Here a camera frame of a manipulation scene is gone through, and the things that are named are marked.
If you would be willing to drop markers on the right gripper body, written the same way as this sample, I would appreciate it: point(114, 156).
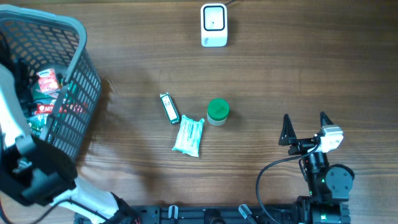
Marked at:
point(302, 146)

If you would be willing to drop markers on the green gloves package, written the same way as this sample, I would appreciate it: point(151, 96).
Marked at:
point(38, 122)

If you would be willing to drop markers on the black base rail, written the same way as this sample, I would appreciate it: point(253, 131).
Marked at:
point(282, 213)

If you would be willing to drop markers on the teal wet wipes pack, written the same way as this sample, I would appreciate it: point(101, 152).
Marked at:
point(189, 136)

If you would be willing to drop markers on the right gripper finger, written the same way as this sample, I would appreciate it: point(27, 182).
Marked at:
point(287, 136)
point(324, 119)

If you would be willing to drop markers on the green lid plastic jar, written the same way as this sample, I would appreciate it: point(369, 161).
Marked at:
point(218, 111)

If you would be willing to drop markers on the red Nescafe stick sachet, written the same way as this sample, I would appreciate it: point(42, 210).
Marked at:
point(47, 109)

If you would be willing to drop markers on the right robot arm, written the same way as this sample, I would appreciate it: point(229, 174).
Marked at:
point(328, 185)

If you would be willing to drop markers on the green white small box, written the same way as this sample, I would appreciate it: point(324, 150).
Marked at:
point(170, 108)

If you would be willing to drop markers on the grey plastic mesh basket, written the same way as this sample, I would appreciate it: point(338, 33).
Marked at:
point(44, 40)

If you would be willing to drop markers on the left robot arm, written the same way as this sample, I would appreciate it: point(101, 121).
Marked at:
point(34, 171)

